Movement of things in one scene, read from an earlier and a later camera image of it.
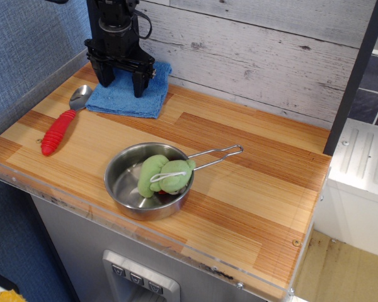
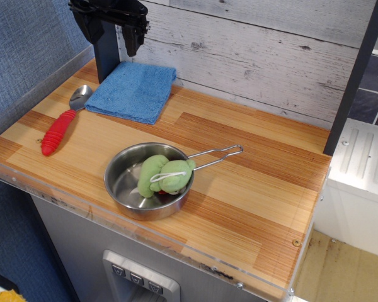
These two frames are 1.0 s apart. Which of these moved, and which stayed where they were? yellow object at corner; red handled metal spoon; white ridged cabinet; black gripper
Moved: black gripper
Stayed: white ridged cabinet; red handled metal spoon; yellow object at corner
